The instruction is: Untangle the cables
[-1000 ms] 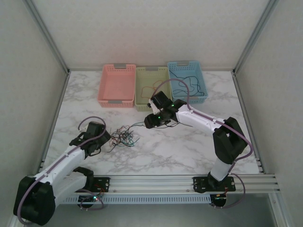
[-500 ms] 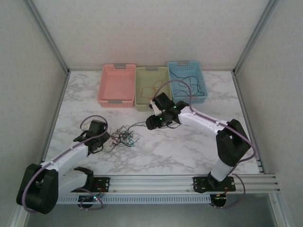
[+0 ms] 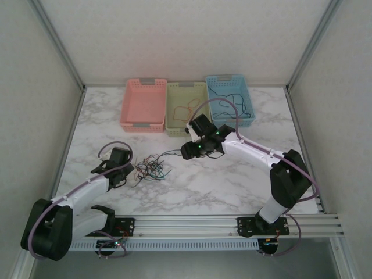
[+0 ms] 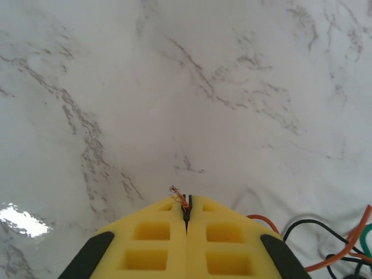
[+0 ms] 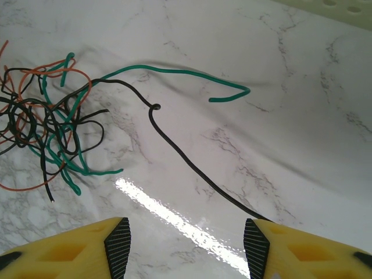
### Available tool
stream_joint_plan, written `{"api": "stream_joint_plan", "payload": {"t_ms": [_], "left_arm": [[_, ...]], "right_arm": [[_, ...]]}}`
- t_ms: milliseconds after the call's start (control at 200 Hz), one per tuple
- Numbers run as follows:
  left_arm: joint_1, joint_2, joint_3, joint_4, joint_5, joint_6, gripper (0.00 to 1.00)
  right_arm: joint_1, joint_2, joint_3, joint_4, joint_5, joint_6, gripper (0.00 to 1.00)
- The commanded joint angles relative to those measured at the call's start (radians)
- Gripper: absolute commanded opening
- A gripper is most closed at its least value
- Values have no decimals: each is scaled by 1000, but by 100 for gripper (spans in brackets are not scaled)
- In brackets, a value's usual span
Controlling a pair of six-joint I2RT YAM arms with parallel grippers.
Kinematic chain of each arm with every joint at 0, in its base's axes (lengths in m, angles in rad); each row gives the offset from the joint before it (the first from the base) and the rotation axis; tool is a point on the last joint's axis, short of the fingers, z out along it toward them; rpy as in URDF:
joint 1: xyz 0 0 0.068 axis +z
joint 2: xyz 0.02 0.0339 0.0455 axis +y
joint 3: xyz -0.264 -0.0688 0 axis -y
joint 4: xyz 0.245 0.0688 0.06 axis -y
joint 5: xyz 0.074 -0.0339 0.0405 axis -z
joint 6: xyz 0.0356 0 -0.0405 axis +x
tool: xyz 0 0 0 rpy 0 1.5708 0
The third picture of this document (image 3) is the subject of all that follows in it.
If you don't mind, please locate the dark grey cable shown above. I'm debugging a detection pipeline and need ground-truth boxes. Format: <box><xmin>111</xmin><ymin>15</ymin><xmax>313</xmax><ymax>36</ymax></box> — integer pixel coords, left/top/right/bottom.
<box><xmin>156</xmin><ymin>148</ymin><xmax>183</xmax><ymax>159</ymax></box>

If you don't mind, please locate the orange cable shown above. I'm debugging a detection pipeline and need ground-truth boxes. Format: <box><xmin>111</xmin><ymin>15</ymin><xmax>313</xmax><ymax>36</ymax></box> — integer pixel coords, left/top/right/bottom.
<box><xmin>173</xmin><ymin>98</ymin><xmax>201</xmax><ymax>121</ymax></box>

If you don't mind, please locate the green plastic basket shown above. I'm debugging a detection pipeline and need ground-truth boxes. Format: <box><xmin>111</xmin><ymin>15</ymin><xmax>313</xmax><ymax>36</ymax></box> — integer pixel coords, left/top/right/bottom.
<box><xmin>164</xmin><ymin>81</ymin><xmax>214</xmax><ymax>138</ymax></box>

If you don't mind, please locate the blue plastic basket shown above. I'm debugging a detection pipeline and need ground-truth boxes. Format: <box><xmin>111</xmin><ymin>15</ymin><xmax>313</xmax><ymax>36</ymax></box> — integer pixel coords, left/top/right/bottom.
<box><xmin>205</xmin><ymin>74</ymin><xmax>258</xmax><ymax>130</ymax></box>

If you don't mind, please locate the pink plastic basket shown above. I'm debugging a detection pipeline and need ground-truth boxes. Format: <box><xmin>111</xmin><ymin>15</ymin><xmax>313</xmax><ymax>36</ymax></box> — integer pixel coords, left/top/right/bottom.
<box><xmin>119</xmin><ymin>77</ymin><xmax>168</xmax><ymax>134</ymax></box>

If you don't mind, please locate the black gripper wire loop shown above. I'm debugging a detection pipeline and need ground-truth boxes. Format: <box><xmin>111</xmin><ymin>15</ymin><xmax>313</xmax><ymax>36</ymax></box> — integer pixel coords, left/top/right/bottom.
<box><xmin>206</xmin><ymin>149</ymin><xmax>225</xmax><ymax>160</ymax></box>

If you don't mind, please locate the aluminium side rail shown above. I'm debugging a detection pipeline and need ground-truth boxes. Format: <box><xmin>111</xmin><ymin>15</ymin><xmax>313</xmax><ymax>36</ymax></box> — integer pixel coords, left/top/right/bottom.
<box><xmin>51</xmin><ymin>87</ymin><xmax>87</xmax><ymax>201</ymax></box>
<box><xmin>285</xmin><ymin>87</ymin><xmax>328</xmax><ymax>216</ymax></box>

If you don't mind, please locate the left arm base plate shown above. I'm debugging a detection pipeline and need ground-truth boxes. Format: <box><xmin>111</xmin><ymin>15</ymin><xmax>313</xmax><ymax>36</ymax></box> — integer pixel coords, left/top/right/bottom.
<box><xmin>81</xmin><ymin>217</ymin><xmax>137</xmax><ymax>237</ymax></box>

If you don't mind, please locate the aluminium mounting rail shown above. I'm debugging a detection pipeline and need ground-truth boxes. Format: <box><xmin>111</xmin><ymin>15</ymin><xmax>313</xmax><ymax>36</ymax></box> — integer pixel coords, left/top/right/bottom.
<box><xmin>69</xmin><ymin>214</ymin><xmax>345</xmax><ymax>239</ymax></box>

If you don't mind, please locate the aluminium back rail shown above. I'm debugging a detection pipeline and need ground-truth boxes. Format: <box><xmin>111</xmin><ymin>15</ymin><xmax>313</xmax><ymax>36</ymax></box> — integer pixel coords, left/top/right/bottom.
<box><xmin>84</xmin><ymin>83</ymin><xmax>289</xmax><ymax>89</ymax></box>

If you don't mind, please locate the grey slotted cable duct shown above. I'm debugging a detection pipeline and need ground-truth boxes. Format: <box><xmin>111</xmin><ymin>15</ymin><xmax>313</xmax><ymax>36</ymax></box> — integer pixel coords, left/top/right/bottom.
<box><xmin>69</xmin><ymin>238</ymin><xmax>259</xmax><ymax>251</ymax></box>

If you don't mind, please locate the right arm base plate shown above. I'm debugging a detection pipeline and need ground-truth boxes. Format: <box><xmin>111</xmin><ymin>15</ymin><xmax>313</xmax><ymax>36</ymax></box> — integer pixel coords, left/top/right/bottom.
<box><xmin>237</xmin><ymin>216</ymin><xmax>291</xmax><ymax>236</ymax></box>

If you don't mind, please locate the aluminium frame post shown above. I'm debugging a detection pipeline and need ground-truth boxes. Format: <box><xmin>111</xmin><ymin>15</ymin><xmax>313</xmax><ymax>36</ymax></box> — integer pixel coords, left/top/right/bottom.
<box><xmin>30</xmin><ymin>0</ymin><xmax>87</xmax><ymax>92</ymax></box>
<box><xmin>285</xmin><ymin>0</ymin><xmax>344</xmax><ymax>94</ymax></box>

